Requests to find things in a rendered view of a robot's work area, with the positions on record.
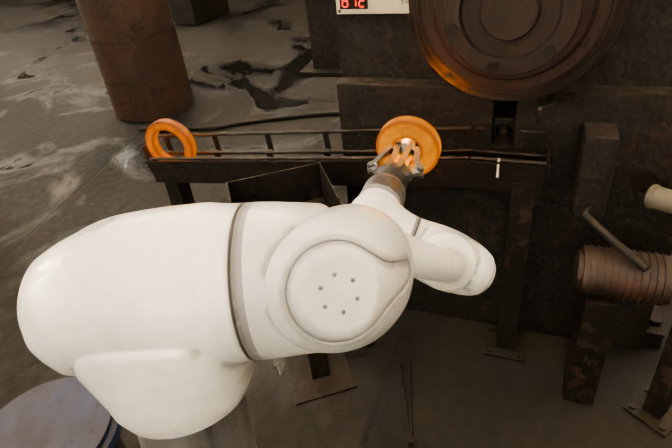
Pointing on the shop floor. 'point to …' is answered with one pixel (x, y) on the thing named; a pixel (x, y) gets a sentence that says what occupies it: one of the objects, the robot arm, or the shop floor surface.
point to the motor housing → (607, 309)
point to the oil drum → (136, 47)
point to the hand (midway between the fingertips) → (407, 141)
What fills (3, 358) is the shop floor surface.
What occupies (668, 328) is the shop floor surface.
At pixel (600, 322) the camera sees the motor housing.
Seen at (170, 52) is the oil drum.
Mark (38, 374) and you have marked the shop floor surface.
